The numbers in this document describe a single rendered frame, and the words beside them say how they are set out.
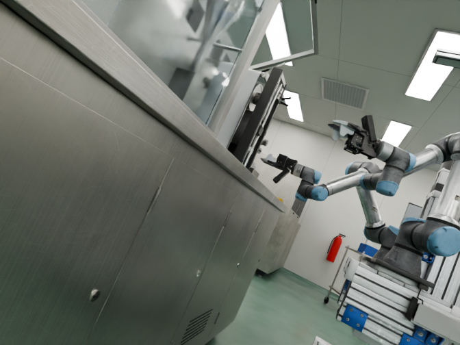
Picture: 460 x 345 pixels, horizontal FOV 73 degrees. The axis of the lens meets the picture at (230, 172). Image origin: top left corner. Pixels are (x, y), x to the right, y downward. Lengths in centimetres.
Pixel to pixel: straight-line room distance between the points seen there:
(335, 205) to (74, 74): 601
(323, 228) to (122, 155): 584
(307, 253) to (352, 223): 101
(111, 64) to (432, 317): 132
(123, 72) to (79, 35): 8
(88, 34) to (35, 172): 18
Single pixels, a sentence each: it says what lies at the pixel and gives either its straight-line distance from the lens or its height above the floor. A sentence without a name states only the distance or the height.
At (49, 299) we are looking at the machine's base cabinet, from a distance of 58.
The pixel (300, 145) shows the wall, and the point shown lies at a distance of 656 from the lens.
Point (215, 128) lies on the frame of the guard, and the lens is 85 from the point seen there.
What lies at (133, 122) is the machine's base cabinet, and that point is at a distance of 53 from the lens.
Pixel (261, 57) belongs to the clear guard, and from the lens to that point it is 222.
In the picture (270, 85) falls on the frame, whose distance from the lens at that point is 151.
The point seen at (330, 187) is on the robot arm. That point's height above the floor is 107.
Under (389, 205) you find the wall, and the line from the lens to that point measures 638.
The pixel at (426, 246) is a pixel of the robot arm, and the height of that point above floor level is 94.
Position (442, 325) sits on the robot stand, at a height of 69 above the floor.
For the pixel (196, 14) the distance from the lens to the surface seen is 69.
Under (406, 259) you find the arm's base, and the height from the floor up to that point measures 87.
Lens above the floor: 78
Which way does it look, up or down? 5 degrees up
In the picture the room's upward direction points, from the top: 24 degrees clockwise
